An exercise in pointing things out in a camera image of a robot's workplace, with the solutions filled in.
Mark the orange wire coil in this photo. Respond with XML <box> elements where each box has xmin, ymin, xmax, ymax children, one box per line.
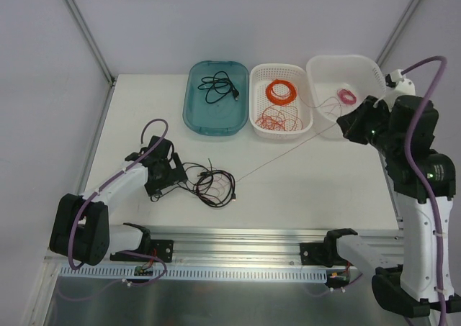
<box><xmin>265</xmin><ymin>79</ymin><xmax>300</xmax><ymax>106</ymax></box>

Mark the aluminium mounting rail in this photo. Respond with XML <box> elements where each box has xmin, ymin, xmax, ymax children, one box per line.
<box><xmin>42</xmin><ymin>225</ymin><xmax>408</xmax><ymax>269</ymax></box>

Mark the thin pink wire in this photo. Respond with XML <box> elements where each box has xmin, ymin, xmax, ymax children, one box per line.
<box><xmin>201</xmin><ymin>95</ymin><xmax>349</xmax><ymax>197</ymax></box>

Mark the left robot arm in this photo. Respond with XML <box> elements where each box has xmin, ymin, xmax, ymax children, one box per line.
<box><xmin>49</xmin><ymin>136</ymin><xmax>187</xmax><ymax>268</ymax></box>

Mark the black USB cable in tray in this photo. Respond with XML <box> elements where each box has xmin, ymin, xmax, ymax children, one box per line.
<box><xmin>198</xmin><ymin>71</ymin><xmax>241</xmax><ymax>105</ymax></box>

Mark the pink wire coil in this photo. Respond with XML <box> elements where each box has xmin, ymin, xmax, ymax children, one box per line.
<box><xmin>336</xmin><ymin>88</ymin><xmax>358</xmax><ymax>104</ymax></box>

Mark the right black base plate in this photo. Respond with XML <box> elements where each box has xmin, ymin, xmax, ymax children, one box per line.
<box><xmin>299</xmin><ymin>243</ymin><xmax>349</xmax><ymax>268</ymax></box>

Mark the white perforated basket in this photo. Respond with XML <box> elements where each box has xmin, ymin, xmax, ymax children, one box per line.
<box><xmin>249</xmin><ymin>63</ymin><xmax>313</xmax><ymax>140</ymax></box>

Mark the right aluminium frame post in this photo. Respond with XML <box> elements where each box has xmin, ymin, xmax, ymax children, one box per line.
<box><xmin>375</xmin><ymin>0</ymin><xmax>424</xmax><ymax>67</ymax></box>

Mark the aluminium frame post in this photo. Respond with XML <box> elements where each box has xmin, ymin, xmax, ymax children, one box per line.
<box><xmin>375</xmin><ymin>0</ymin><xmax>424</xmax><ymax>67</ymax></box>
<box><xmin>63</xmin><ymin>0</ymin><xmax>116</xmax><ymax>86</ymax></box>

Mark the white slotted cable duct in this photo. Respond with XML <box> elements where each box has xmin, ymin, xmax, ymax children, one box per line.
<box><xmin>59</xmin><ymin>265</ymin><xmax>327</xmax><ymax>284</ymax></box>

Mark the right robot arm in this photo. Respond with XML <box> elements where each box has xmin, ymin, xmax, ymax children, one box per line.
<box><xmin>323</xmin><ymin>95</ymin><xmax>460</xmax><ymax>318</ymax></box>

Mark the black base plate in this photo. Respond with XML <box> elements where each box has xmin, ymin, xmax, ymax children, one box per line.
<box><xmin>299</xmin><ymin>243</ymin><xmax>349</xmax><ymax>268</ymax></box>
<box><xmin>109</xmin><ymin>238</ymin><xmax>174</xmax><ymax>263</ymax></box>

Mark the white deep plastic tub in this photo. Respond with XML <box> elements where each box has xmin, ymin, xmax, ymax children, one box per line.
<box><xmin>306</xmin><ymin>55</ymin><xmax>385</xmax><ymax>140</ymax></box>

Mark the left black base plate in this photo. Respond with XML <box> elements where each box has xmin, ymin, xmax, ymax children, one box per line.
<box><xmin>109</xmin><ymin>238</ymin><xmax>174</xmax><ymax>263</ymax></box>

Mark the thin red wire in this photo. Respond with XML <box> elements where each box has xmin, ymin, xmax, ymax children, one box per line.
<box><xmin>254</xmin><ymin>104</ymin><xmax>303</xmax><ymax>132</ymax></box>

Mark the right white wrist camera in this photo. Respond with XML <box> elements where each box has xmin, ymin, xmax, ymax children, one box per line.
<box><xmin>373</xmin><ymin>69</ymin><xmax>416</xmax><ymax>109</ymax></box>

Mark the left aluminium frame post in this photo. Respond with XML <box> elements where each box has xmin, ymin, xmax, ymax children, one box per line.
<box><xmin>63</xmin><ymin>0</ymin><xmax>116</xmax><ymax>86</ymax></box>

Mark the teal plastic tray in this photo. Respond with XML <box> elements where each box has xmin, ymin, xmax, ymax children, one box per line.
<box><xmin>182</xmin><ymin>60</ymin><xmax>249</xmax><ymax>136</ymax></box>

